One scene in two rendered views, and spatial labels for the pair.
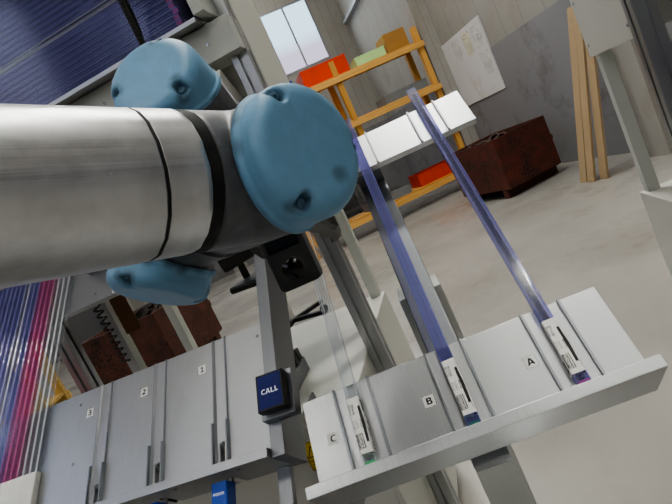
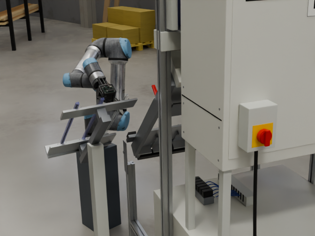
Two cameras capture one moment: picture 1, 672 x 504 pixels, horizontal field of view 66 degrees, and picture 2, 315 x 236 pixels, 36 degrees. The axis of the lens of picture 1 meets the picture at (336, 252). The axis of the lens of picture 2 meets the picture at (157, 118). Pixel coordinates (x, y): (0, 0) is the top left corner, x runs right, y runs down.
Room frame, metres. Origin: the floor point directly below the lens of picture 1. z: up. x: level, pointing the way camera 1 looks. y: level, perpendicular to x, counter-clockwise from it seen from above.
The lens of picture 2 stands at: (2.53, -1.03, 1.67)
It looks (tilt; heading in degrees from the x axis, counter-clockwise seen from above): 20 degrees down; 145
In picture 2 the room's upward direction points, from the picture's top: 1 degrees counter-clockwise
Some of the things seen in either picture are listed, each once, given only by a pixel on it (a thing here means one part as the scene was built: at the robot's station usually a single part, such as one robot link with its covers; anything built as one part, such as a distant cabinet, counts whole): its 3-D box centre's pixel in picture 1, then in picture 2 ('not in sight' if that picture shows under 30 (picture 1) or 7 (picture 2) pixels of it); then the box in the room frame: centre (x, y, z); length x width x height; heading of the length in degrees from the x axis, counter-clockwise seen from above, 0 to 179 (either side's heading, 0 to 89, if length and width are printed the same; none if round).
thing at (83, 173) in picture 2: not in sight; (99, 185); (0.12, 0.21, 0.27); 0.18 x 0.18 x 0.55; 6
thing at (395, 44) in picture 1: (358, 144); not in sight; (7.65, -0.96, 1.25); 2.85 x 0.73 x 2.50; 96
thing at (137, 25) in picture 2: not in sight; (122, 28); (-4.82, 3.46, 0.32); 1.10 x 0.78 x 0.65; 8
